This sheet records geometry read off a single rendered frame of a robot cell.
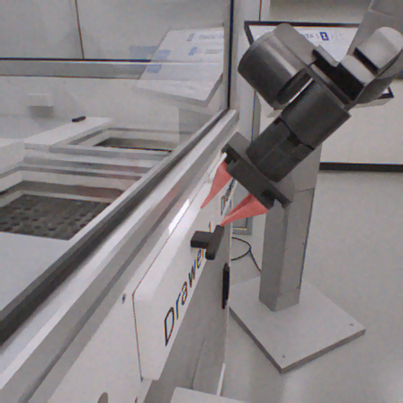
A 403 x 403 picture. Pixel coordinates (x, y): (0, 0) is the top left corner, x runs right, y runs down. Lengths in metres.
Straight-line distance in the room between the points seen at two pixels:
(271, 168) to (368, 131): 3.20
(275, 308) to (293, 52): 1.35
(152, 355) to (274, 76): 0.31
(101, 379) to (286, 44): 0.36
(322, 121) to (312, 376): 1.23
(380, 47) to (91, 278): 0.33
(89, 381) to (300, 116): 0.30
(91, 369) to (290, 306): 1.46
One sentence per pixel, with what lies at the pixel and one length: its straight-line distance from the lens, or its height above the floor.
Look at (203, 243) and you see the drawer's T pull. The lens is 0.43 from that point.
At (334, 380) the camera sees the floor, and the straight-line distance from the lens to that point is 1.52.
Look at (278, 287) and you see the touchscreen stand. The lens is 1.57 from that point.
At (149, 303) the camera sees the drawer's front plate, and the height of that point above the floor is 0.92.
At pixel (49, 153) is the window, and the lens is 0.23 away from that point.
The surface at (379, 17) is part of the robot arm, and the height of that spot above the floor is 1.15.
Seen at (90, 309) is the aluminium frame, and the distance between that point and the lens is 0.26.
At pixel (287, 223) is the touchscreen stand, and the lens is 1.41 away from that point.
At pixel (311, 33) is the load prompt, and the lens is 1.33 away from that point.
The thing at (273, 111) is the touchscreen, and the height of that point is 0.95.
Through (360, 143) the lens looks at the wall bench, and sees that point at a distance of 3.59.
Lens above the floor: 1.13
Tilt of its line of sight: 25 degrees down
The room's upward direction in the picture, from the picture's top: straight up
